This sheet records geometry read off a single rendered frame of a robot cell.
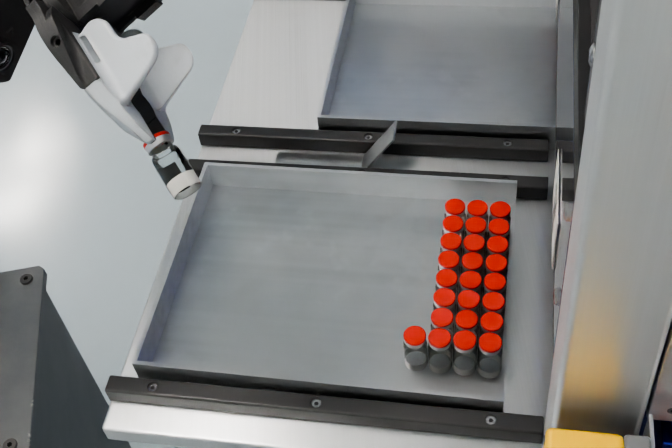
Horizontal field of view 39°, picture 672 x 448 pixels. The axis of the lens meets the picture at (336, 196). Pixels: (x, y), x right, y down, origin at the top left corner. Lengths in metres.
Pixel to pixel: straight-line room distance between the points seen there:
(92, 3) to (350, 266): 0.42
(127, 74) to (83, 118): 1.94
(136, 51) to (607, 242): 0.33
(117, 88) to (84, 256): 1.61
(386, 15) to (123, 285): 1.11
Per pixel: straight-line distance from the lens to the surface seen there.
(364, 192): 1.03
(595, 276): 0.59
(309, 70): 1.20
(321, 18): 1.28
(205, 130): 1.12
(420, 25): 1.25
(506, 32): 1.23
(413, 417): 0.86
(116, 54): 0.67
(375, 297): 0.95
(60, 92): 2.71
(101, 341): 2.10
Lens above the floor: 1.65
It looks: 48 degrees down
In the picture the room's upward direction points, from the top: 8 degrees counter-clockwise
